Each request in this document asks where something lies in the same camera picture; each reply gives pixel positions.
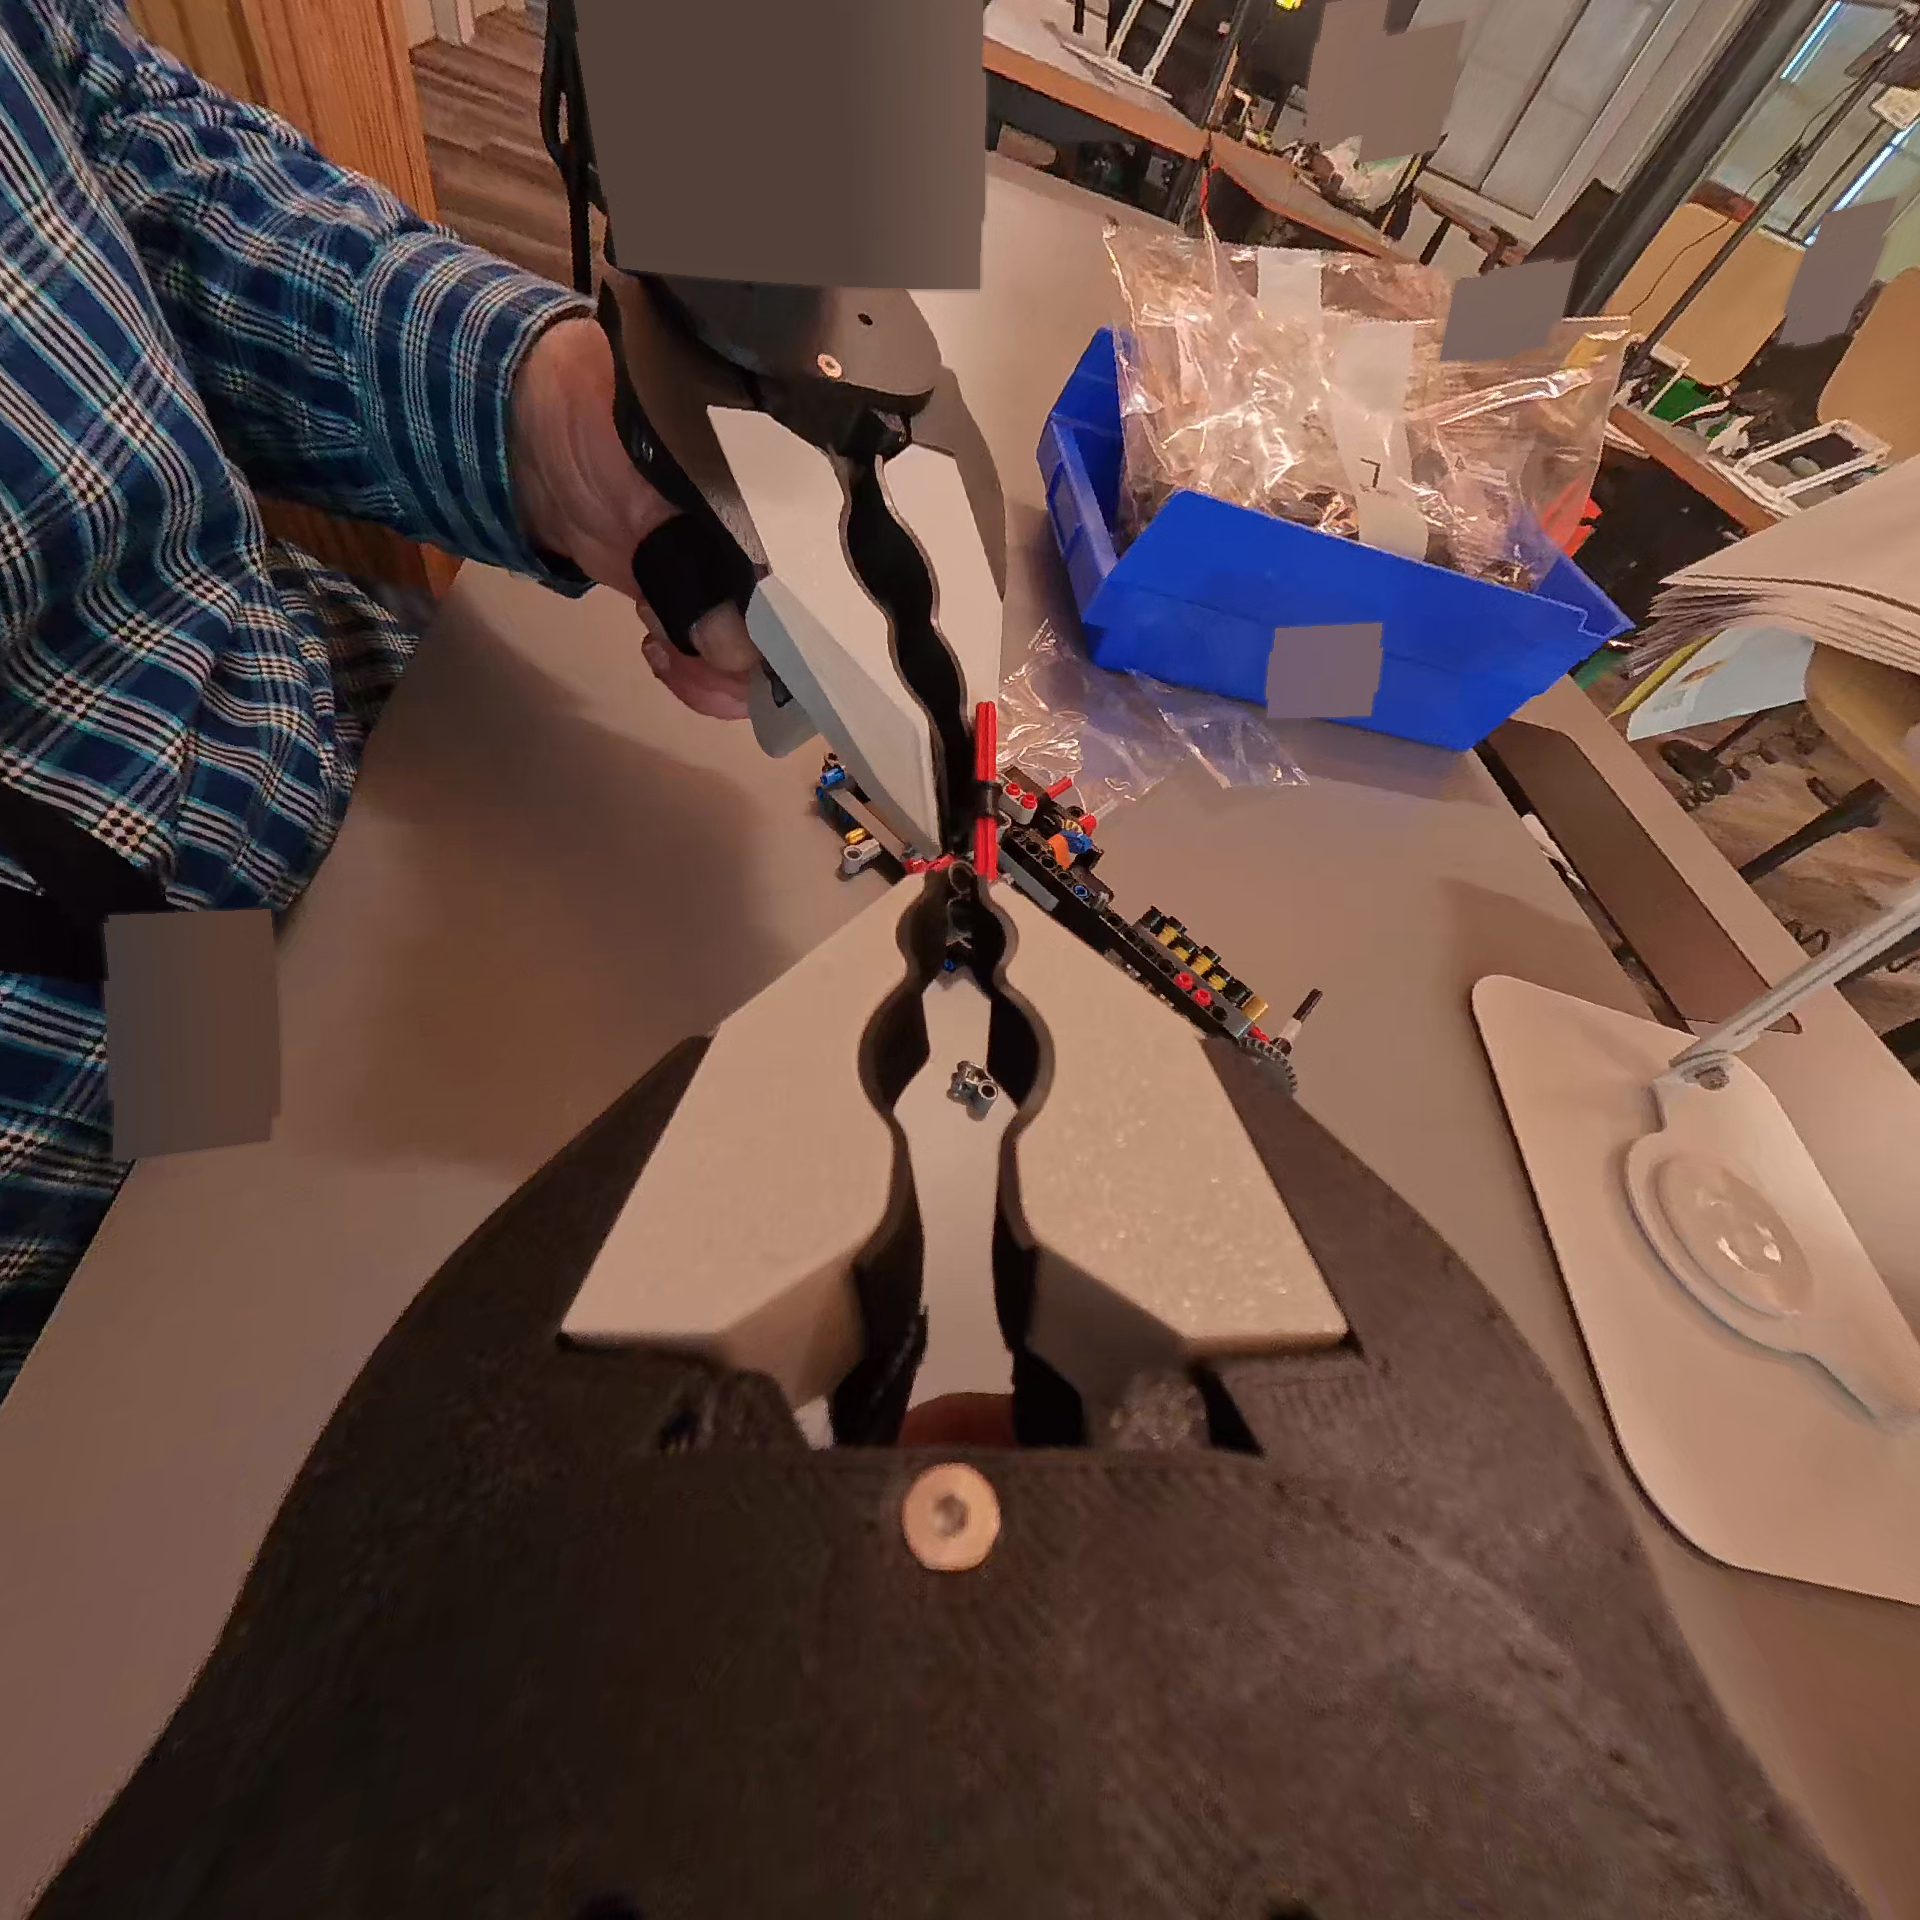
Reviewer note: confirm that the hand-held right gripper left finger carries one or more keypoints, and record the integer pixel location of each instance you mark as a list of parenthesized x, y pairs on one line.
[(751, 1172)]

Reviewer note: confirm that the white paper sheet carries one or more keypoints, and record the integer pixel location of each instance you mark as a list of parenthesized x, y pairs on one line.
[(1725, 682)]

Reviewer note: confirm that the small blue plastic bin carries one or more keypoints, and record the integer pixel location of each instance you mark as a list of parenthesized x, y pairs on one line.
[(1172, 587)]

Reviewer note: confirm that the clear round lens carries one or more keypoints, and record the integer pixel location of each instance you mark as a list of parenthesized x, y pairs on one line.
[(1740, 1214)]

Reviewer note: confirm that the magnifier on white base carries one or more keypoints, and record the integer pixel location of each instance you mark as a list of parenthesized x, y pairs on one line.
[(1575, 1172)]

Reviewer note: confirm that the person in blue plaid shirt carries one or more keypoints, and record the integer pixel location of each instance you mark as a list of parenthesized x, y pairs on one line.
[(91, 722)]

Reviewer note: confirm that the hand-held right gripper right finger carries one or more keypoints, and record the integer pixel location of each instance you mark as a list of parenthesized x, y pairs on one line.
[(1156, 1186)]

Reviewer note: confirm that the wooden pillar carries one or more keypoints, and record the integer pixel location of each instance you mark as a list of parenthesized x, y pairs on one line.
[(300, 90)]

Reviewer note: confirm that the wooden workbench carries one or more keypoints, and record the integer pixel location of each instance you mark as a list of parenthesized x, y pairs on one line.
[(1110, 106)]

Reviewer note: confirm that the person's left hand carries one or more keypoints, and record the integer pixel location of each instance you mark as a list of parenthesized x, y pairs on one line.
[(580, 481)]

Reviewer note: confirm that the lego instruction booklet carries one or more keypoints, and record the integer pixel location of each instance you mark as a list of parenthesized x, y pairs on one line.
[(1800, 587)]

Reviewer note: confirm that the red axle with black connector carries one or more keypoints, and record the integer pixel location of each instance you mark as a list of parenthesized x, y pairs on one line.
[(983, 745)]

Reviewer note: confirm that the multicoloured brick technic assembly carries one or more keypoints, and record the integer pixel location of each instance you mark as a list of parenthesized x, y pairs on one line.
[(1156, 939)]

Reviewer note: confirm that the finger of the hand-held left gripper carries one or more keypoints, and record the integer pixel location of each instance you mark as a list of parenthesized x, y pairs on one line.
[(840, 646), (967, 587)]

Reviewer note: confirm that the pile of clear plastic bags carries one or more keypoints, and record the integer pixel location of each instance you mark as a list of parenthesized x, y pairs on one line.
[(1291, 406)]

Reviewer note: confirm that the person's left forearm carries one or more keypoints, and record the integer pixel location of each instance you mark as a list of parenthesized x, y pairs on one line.
[(421, 377)]

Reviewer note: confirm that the tan chair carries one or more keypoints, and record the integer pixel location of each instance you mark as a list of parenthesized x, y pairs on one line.
[(1694, 300)]

